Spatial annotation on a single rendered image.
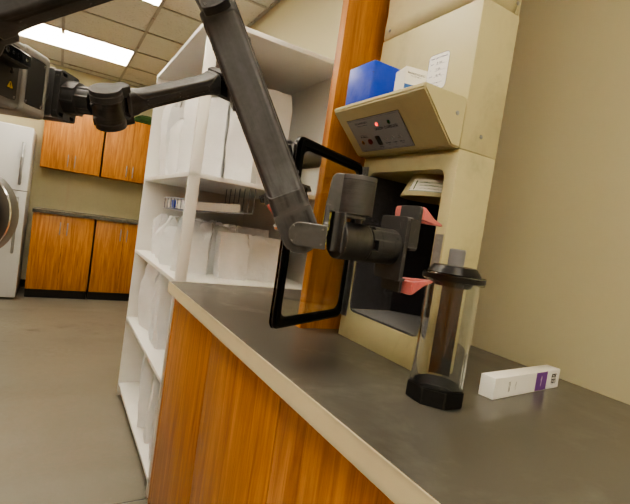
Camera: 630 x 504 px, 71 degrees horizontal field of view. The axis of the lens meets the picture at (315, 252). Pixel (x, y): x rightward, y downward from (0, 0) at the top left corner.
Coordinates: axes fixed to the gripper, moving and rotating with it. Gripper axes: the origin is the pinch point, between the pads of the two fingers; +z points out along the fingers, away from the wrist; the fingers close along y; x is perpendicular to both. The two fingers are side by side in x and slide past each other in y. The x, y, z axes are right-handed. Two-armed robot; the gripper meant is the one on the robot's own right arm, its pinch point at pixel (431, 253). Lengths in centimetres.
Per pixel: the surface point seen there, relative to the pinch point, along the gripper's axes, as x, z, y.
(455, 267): -3.4, 2.6, -1.8
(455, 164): 9.5, 12.0, 18.2
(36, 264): 510, -70, -81
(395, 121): 21.0, 4.3, 26.4
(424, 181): 20.7, 14.9, 15.5
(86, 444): 176, -32, -119
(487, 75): 9.0, 16.3, 37.2
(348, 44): 46, 5, 50
